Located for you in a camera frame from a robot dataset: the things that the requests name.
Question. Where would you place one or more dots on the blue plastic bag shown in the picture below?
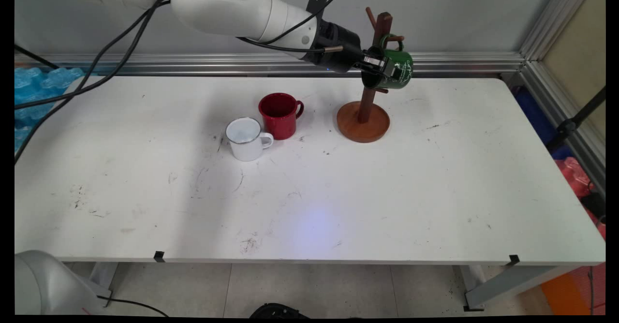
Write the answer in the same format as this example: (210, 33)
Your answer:
(537, 115)

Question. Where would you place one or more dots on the red enamel mug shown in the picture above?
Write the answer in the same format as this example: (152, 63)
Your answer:
(278, 120)

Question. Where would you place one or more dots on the blue bubble wrap sheet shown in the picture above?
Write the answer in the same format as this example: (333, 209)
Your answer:
(36, 91)

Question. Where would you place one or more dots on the grey table leg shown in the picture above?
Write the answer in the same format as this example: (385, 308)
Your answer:
(102, 279)
(503, 284)

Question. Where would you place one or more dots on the white enamel mug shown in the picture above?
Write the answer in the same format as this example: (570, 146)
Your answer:
(244, 141)

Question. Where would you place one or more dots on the black tripod pole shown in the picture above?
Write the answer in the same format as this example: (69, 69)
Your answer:
(568, 125)

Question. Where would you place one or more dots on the aluminium frame post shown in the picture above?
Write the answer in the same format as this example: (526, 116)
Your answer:
(556, 21)

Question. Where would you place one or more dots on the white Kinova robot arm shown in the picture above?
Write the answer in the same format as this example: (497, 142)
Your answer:
(217, 8)

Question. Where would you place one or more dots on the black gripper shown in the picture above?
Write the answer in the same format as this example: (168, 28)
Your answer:
(343, 50)

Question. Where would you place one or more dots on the green enamel mug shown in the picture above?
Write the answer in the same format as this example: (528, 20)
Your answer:
(400, 54)

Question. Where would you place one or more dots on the wooden mug tree stand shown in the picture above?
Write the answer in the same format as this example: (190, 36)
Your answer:
(362, 125)

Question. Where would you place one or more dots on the black tape piece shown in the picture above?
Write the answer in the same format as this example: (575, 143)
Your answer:
(513, 259)
(159, 256)

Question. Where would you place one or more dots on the red plastic bag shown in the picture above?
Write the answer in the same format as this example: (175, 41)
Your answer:
(575, 178)

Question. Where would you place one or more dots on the black round floor object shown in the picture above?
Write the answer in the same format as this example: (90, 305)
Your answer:
(278, 311)

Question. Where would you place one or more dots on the aluminium frame rail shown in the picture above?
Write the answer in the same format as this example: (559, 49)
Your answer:
(193, 64)
(566, 139)

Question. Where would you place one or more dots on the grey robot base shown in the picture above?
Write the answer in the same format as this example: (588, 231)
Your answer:
(43, 284)

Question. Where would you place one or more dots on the orange box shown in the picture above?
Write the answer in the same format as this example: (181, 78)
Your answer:
(566, 294)

